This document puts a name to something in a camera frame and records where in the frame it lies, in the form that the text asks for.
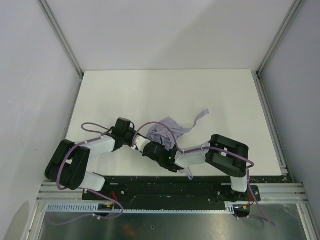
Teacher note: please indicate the lilac folding umbrella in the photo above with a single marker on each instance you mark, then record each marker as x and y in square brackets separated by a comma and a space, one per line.
[166, 132]

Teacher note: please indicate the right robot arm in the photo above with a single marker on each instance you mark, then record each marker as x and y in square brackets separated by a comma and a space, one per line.
[224, 154]

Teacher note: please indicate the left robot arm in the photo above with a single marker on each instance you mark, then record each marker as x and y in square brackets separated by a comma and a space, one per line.
[68, 165]

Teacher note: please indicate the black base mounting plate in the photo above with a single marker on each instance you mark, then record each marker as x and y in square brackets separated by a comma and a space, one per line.
[168, 192]

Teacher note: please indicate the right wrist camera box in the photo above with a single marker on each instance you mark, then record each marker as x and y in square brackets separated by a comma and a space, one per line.
[140, 143]

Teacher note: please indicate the white slotted cable duct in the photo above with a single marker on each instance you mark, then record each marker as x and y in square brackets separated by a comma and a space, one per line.
[103, 208]

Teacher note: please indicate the aluminium frame post left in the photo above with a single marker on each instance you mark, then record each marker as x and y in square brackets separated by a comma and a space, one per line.
[52, 20]

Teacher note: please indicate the aluminium frame post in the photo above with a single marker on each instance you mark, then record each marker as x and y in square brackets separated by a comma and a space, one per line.
[52, 20]
[280, 34]

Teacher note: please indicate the aluminium rail front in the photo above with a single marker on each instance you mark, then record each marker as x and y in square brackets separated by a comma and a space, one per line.
[274, 193]

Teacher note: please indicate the aluminium frame post right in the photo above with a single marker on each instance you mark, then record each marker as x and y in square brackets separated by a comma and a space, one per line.
[280, 34]

